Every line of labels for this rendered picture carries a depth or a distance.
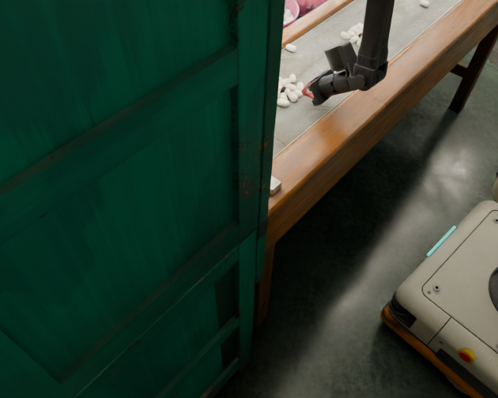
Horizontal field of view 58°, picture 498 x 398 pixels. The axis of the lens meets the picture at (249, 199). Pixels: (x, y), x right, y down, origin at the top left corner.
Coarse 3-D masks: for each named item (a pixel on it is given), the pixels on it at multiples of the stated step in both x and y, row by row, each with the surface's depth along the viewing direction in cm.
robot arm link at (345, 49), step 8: (328, 48) 119; (336, 48) 115; (344, 48) 114; (352, 48) 115; (328, 56) 117; (336, 56) 116; (344, 56) 115; (352, 56) 115; (336, 64) 117; (344, 64) 116; (352, 64) 115; (352, 72) 115; (352, 80) 113; (360, 80) 111; (352, 88) 115
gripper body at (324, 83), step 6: (330, 72) 128; (318, 78) 125; (324, 78) 124; (330, 78) 122; (312, 84) 124; (318, 84) 125; (324, 84) 124; (330, 84) 122; (312, 90) 124; (318, 90) 125; (324, 90) 124; (330, 90) 123; (318, 96) 125; (324, 96) 127; (330, 96) 128; (318, 102) 126
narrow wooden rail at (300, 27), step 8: (328, 0) 167; (336, 0) 167; (344, 0) 167; (352, 0) 170; (320, 8) 164; (328, 8) 164; (336, 8) 165; (304, 16) 160; (312, 16) 160; (320, 16) 160; (328, 16) 163; (296, 24) 157; (304, 24) 157; (312, 24) 158; (288, 32) 153; (296, 32) 154; (304, 32) 157; (288, 40) 151
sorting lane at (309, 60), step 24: (360, 0) 172; (408, 0) 173; (432, 0) 173; (456, 0) 173; (336, 24) 161; (408, 24) 162; (312, 48) 152; (288, 72) 144; (312, 72) 144; (336, 72) 144; (288, 96) 137; (336, 96) 137; (288, 120) 130; (312, 120) 130; (288, 144) 124
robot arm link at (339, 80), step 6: (342, 72) 119; (348, 72) 117; (336, 78) 120; (342, 78) 118; (336, 84) 120; (342, 84) 118; (348, 84) 117; (336, 90) 121; (342, 90) 120; (348, 90) 119; (354, 90) 119
